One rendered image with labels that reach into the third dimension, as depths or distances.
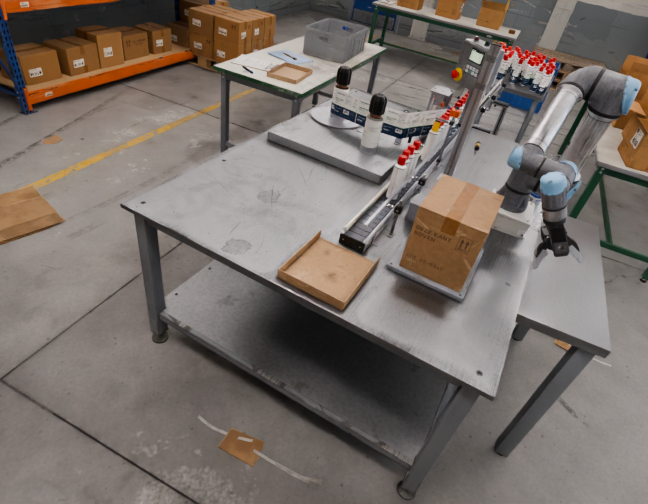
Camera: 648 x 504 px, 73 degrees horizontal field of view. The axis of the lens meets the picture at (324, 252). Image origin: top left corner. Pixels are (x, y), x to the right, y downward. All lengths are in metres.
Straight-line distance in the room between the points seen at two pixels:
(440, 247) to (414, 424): 0.81
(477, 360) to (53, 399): 1.78
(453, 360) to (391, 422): 0.63
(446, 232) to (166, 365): 1.49
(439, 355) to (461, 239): 0.39
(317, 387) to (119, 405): 0.89
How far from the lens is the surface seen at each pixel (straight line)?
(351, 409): 1.96
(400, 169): 1.90
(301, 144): 2.31
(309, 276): 1.54
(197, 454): 2.08
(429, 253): 1.59
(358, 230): 1.73
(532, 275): 1.94
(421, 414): 2.05
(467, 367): 1.44
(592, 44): 9.80
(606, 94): 1.88
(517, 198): 2.11
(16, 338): 2.62
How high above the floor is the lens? 1.86
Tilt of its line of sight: 38 degrees down
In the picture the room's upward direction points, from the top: 11 degrees clockwise
